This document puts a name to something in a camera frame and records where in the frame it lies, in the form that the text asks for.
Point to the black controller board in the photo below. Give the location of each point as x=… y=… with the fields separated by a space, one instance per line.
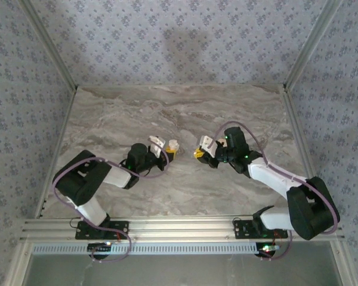
x=100 y=248
x=267 y=249

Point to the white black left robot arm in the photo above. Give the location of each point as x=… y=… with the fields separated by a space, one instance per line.
x=116 y=175

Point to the aluminium frame post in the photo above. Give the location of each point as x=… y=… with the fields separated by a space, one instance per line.
x=49 y=44
x=310 y=44

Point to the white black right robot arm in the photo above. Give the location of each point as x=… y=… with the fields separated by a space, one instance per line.
x=271 y=178

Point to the grey metal sheet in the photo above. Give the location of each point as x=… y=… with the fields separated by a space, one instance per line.
x=179 y=271

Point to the long aluminium base rail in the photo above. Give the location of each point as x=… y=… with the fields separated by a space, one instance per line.
x=179 y=229

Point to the aluminium table side rail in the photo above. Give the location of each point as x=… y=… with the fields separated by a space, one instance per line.
x=57 y=149
x=299 y=134

